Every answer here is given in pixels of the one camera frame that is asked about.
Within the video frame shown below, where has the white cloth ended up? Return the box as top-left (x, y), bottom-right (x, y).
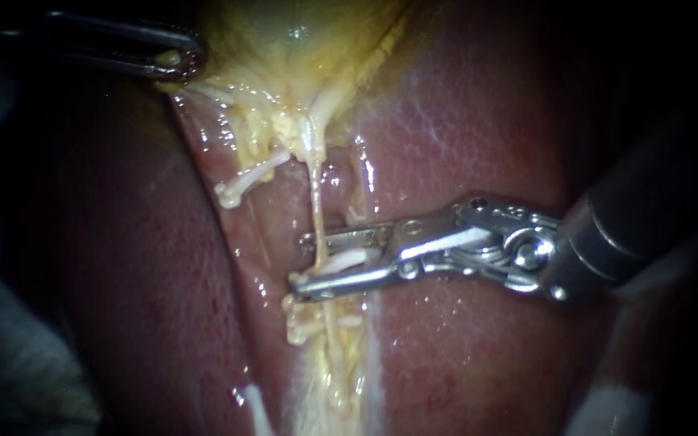
top-left (0, 60), bottom-right (103, 436)

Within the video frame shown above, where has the right arm instrument jaw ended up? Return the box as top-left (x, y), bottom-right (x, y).
top-left (290, 256), bottom-right (424, 303)
top-left (299, 220), bottom-right (414, 255)

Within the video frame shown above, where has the left arm instrument jaw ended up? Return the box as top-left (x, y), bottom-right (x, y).
top-left (2, 8), bottom-right (208, 84)

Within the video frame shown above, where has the right arm instrument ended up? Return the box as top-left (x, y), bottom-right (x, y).
top-left (393, 194), bottom-right (570, 303)

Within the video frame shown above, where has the white clip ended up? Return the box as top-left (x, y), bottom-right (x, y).
top-left (214, 148), bottom-right (293, 211)
top-left (290, 246), bottom-right (370, 289)
top-left (281, 292), bottom-right (327, 347)

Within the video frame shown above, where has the thin tube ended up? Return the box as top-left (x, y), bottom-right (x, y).
top-left (300, 115), bottom-right (345, 400)

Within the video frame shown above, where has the gallbladder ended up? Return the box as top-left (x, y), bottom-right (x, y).
top-left (158, 0), bottom-right (418, 186)

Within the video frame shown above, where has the dark red liver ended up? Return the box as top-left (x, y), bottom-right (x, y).
top-left (0, 0), bottom-right (698, 436)

